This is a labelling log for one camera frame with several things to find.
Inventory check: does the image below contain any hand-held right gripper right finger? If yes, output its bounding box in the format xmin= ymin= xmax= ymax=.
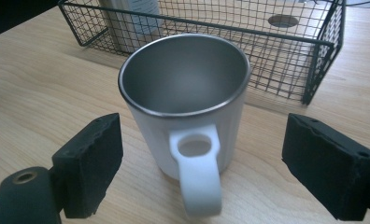
xmin=281 ymin=112 xmax=370 ymax=222

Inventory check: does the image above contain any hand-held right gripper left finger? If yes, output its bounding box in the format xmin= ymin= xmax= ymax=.
xmin=50 ymin=112 xmax=124 ymax=219

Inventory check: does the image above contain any white mug with steel interior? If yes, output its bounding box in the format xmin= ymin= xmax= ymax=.
xmin=117 ymin=33 xmax=252 ymax=219

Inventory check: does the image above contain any black wire mesh basket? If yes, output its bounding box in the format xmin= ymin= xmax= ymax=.
xmin=57 ymin=0 xmax=347 ymax=106

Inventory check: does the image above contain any stainless steel tumbler with lid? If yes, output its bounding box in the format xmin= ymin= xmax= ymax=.
xmin=97 ymin=0 xmax=163 ymax=54

